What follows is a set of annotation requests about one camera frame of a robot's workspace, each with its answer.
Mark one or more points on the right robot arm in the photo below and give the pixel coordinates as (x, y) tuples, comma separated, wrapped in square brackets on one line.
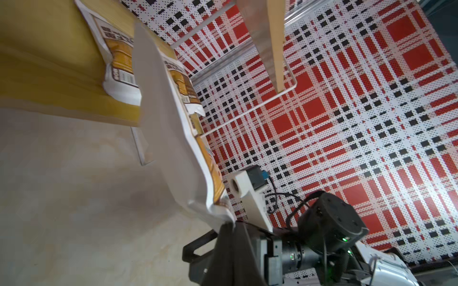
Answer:
[(327, 239)]

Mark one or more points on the yellow two-tier shelf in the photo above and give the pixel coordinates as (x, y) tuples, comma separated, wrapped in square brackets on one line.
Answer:
[(50, 64)]

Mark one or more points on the brown coffee bag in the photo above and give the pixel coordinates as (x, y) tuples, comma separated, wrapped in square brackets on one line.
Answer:
[(183, 158), (113, 31)]

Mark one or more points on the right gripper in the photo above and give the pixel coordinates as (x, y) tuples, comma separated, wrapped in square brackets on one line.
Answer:
[(267, 250)]

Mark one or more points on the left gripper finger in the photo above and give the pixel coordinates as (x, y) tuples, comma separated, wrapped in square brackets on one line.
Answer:
[(233, 261)]

